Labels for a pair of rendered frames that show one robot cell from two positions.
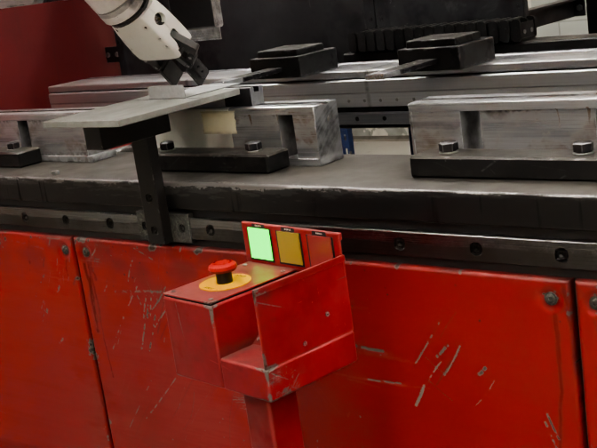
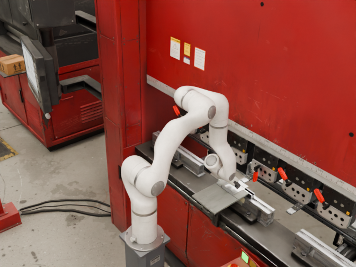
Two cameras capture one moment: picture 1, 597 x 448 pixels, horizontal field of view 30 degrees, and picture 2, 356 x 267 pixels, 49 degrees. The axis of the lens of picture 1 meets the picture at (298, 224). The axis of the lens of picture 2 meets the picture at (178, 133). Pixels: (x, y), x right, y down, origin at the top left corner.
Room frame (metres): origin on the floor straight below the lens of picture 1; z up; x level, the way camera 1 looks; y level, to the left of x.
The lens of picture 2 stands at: (0.09, 0.24, 2.39)
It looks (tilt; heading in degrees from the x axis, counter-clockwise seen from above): 31 degrees down; 8
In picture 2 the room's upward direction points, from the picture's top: 2 degrees clockwise
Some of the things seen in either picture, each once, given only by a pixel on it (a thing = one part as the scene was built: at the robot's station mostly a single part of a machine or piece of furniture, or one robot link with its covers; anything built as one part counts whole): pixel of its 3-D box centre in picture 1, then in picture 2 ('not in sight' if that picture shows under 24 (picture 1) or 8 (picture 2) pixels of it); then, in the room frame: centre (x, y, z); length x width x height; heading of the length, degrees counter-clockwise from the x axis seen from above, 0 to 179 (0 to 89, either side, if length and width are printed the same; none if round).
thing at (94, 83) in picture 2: not in sight; (85, 90); (2.55, 1.27, 1.18); 0.40 x 0.24 x 0.07; 48
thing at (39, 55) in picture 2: not in sight; (40, 72); (2.25, 1.44, 1.42); 0.45 x 0.12 x 0.36; 39
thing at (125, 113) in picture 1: (143, 108); (220, 195); (1.78, 0.22, 1.00); 0.26 x 0.18 x 0.01; 138
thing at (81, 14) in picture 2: not in sight; (78, 24); (2.55, 1.27, 1.67); 0.40 x 0.24 x 0.07; 48
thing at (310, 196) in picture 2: not in sight; (301, 181); (1.64, -0.16, 1.26); 0.15 x 0.09 x 0.17; 48
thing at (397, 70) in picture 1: (420, 58); (303, 202); (1.79, -0.23, 1.01); 0.26 x 0.12 x 0.05; 138
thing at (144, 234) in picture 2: not in sight; (144, 222); (1.39, 0.56, 1.09); 0.19 x 0.19 x 0.18
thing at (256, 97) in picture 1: (213, 97); (239, 187); (1.88, 0.11, 0.99); 0.20 x 0.03 x 0.03; 48
